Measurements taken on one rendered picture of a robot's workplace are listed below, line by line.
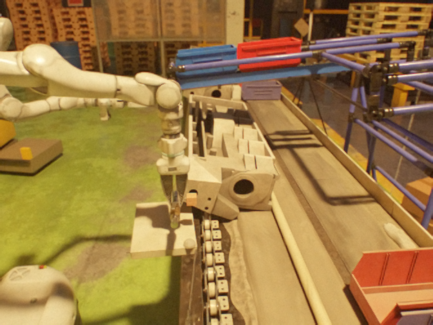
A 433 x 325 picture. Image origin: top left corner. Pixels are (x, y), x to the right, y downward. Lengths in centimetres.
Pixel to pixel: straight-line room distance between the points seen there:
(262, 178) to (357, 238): 41
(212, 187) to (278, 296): 44
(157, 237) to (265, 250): 37
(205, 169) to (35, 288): 103
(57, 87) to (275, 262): 83
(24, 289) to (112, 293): 53
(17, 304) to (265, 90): 234
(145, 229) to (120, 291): 99
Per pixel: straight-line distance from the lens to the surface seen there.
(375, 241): 136
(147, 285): 218
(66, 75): 93
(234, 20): 735
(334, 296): 110
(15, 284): 187
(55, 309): 168
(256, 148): 152
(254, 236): 126
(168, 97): 95
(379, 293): 115
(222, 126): 172
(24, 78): 95
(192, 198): 114
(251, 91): 301
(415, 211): 279
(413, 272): 116
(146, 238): 119
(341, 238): 132
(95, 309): 212
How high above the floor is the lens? 151
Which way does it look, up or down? 25 degrees down
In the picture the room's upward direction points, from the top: straight up
